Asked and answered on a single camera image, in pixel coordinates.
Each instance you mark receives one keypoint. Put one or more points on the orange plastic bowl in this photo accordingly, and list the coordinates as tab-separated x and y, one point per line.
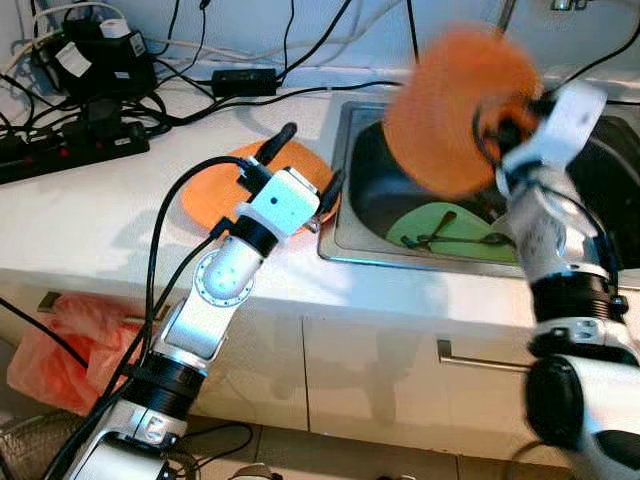
440	110

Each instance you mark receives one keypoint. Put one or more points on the dark metal utensil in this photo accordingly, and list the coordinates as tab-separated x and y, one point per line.
470	240

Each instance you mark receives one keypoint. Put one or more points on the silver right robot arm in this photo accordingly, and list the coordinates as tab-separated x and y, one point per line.
545	235

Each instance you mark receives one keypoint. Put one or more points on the stainless steel sink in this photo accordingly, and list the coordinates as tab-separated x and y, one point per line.
370	170

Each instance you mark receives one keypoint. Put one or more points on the green plate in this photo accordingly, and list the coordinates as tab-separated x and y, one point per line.
410	220

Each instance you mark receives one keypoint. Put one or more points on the orange plastic plate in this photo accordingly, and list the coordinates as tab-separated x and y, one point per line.
205	200

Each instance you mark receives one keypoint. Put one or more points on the metal faucet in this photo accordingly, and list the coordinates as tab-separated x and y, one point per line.
507	12

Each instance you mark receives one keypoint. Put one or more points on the white cabinet door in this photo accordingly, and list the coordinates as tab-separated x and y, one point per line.
400	390
260	370

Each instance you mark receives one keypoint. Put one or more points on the black charger box white labels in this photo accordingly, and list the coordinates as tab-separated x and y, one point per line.
100	60

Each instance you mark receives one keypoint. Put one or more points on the black power strip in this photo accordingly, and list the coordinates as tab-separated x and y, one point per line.
70	155

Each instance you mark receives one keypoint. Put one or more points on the grey robot left foot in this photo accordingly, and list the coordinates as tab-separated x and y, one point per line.
255	472

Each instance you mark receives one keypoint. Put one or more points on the grey robot foot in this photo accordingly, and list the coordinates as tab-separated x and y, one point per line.
255	472
402	476

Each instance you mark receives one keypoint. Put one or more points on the grey robot right foot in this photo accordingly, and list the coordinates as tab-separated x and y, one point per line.
402	476

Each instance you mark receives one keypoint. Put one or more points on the red plastic bag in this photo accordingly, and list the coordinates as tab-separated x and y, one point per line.
60	350

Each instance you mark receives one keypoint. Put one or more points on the grey standing fan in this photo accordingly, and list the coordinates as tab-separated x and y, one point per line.
25	450

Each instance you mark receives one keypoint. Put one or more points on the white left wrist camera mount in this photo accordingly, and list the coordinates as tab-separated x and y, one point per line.
285	205

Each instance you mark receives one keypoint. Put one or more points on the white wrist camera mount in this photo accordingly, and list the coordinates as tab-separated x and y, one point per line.
285	205
565	120

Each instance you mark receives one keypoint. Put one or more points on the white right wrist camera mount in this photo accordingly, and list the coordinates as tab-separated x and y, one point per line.
565	120

